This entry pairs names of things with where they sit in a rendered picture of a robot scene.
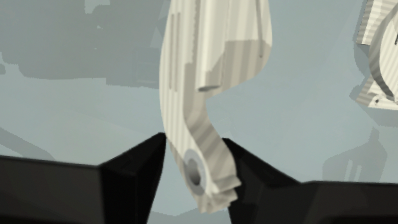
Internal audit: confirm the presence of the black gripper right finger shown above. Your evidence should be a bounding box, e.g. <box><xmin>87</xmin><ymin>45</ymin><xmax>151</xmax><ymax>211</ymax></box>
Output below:
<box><xmin>221</xmin><ymin>138</ymin><xmax>398</xmax><ymax>224</ymax></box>

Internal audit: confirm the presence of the cream curved jaw piece with gear teeth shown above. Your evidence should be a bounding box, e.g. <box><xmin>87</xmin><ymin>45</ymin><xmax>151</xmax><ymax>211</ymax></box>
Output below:
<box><xmin>159</xmin><ymin>0</ymin><xmax>272</xmax><ymax>214</ymax></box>

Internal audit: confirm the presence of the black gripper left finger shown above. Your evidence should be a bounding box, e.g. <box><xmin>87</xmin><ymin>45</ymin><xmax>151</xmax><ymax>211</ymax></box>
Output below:
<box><xmin>0</xmin><ymin>132</ymin><xmax>167</xmax><ymax>224</ymax></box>

